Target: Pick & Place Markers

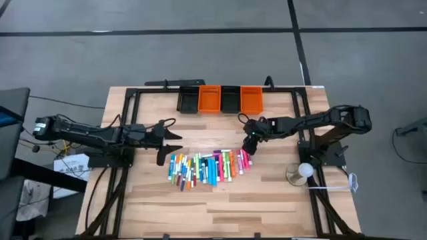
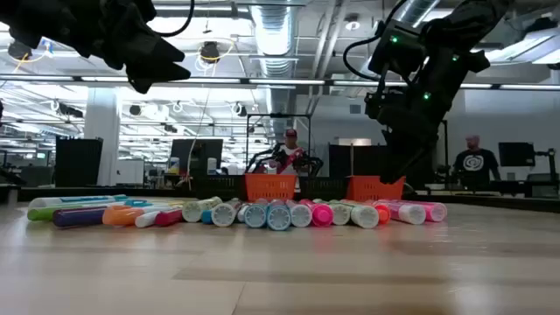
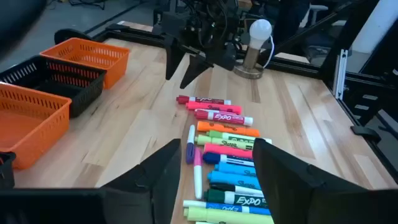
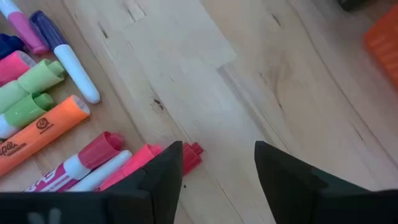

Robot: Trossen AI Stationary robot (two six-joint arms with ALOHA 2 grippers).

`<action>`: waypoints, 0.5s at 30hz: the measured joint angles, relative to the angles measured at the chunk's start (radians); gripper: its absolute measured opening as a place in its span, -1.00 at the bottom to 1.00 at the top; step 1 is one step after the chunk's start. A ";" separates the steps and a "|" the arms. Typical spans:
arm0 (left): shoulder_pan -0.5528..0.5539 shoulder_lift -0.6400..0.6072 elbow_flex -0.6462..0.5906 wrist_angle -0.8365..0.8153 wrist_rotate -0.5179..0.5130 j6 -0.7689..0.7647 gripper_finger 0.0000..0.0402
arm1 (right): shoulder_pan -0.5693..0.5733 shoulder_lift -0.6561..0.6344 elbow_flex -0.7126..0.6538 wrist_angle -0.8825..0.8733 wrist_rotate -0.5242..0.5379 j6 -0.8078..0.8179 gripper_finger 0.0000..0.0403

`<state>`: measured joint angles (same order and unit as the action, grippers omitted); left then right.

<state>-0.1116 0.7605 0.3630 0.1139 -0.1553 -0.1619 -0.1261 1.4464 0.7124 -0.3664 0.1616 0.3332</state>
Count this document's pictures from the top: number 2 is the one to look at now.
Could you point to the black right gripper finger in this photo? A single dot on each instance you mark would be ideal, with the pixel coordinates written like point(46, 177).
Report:
point(391, 164)
point(415, 157)

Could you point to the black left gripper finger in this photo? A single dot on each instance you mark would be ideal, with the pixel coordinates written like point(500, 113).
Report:
point(149, 76)
point(159, 50)

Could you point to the orange highlighter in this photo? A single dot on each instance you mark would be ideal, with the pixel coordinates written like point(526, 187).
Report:
point(383, 213)

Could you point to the pink highlighter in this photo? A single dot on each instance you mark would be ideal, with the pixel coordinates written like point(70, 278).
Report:
point(322, 215)
point(435, 212)

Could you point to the green capped white marker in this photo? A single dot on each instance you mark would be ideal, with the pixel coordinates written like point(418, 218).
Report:
point(341, 213)

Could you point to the blue highlighter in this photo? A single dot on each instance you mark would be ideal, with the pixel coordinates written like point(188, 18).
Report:
point(278, 217)
point(256, 215)

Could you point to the yellow-green highlighter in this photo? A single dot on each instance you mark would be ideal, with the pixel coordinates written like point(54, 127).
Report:
point(197, 210)

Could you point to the green thin marker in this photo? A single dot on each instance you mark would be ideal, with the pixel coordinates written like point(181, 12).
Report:
point(44, 213)

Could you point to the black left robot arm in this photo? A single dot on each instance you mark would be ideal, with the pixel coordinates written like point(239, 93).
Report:
point(35, 24)

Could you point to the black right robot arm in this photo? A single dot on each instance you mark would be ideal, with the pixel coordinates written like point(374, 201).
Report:
point(464, 30)

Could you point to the background black robot arm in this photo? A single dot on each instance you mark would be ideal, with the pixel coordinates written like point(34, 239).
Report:
point(312, 164)
point(260, 163)

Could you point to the orange plastic mesh basket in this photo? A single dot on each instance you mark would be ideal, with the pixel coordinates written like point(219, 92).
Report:
point(367, 190)
point(270, 187)

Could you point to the black partition panel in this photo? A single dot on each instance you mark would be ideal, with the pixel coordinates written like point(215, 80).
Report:
point(341, 162)

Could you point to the person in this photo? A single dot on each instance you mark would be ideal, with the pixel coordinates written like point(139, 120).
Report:
point(474, 164)
point(289, 151)

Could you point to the white square column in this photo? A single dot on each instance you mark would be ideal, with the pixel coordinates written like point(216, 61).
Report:
point(102, 131)

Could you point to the black plastic mesh basket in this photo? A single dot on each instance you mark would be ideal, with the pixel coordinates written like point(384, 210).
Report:
point(324, 189)
point(219, 188)

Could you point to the black monitor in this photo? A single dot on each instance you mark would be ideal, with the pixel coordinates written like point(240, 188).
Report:
point(516, 154)
point(197, 153)

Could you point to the teal thin marker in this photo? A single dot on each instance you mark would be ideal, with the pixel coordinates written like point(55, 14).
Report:
point(137, 203)

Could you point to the long ceiling light strip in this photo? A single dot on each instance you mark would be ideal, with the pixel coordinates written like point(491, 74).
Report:
point(284, 81)

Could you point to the yellow thin marker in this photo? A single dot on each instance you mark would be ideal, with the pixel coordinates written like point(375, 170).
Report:
point(172, 203)

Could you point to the white ceiling light panel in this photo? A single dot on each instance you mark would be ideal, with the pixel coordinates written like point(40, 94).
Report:
point(520, 48)

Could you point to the orange thin marker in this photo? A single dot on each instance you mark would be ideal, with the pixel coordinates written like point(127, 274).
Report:
point(122, 215)

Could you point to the black ceiling camera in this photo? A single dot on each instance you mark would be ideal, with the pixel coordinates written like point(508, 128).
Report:
point(210, 51)
point(18, 49)

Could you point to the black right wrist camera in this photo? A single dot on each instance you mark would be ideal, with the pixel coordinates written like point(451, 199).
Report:
point(396, 52)

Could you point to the silver round air duct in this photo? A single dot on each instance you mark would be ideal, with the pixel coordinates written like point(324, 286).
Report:
point(415, 13)
point(273, 30)

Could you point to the black metal frame stand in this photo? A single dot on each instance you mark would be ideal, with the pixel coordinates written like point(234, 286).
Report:
point(277, 115)

